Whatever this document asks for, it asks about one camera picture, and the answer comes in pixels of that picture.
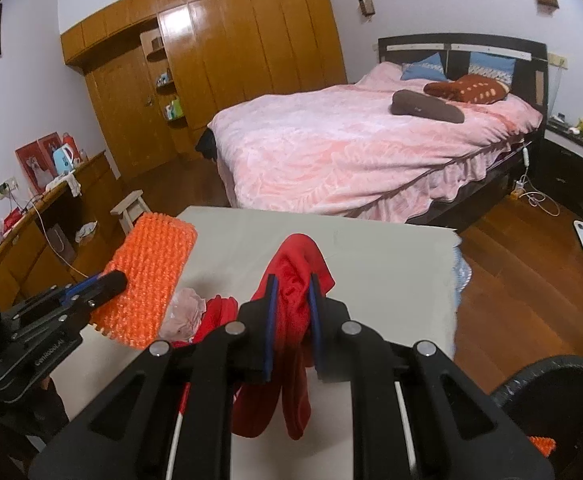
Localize red dotted pillow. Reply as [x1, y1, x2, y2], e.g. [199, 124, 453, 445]
[424, 74, 511, 106]

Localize dark bed frame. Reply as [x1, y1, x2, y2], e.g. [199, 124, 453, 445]
[377, 34, 551, 232]

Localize quilted table cloth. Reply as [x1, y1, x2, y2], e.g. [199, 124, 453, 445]
[451, 240, 473, 311]

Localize small wooden stool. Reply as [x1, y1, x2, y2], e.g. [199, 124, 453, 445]
[110, 190, 151, 233]

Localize plain blue pillow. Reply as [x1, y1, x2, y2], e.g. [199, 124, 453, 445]
[400, 53, 447, 82]

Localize dark nightstand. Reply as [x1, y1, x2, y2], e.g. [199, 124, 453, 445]
[539, 117, 583, 218]

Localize wooden wardrobe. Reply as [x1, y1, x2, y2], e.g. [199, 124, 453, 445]
[61, 0, 348, 177]

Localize black lined trash bin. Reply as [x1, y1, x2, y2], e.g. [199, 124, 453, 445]
[490, 355, 583, 480]

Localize orange foam net sleeve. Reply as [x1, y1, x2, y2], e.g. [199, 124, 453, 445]
[90, 212, 198, 351]

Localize light blue kettle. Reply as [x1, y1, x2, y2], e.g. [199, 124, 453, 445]
[54, 145, 81, 173]

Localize bed with pink blanket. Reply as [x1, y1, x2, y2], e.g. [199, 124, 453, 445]
[207, 60, 543, 224]

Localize brown pillow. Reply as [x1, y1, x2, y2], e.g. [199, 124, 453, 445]
[390, 90, 465, 124]

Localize black cloth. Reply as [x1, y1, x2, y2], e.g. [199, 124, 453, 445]
[195, 128, 218, 162]

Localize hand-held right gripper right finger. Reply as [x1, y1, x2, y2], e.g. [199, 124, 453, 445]
[306, 273, 556, 480]

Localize wooden dresser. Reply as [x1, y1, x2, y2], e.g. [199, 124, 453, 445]
[0, 150, 122, 311]

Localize red photo frame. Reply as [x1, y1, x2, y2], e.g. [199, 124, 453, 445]
[15, 132, 64, 195]

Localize red cloth bag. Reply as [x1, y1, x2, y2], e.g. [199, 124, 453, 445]
[231, 234, 337, 441]

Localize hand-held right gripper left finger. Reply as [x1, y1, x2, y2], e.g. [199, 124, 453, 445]
[28, 274, 280, 480]

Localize small orange foam net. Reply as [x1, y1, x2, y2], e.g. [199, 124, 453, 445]
[527, 436, 556, 457]

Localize white cable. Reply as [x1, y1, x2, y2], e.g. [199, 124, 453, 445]
[519, 175, 562, 218]

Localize blue patterned pillow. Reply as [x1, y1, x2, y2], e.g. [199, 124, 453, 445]
[469, 52, 517, 86]

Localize pale crumpled wrapper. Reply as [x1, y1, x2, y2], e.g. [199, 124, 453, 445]
[162, 287, 208, 342]

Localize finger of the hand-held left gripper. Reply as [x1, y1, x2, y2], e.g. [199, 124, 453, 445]
[8, 270, 128, 347]
[1, 274, 108, 327]

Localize wooden door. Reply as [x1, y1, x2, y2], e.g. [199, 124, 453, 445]
[85, 46, 173, 178]

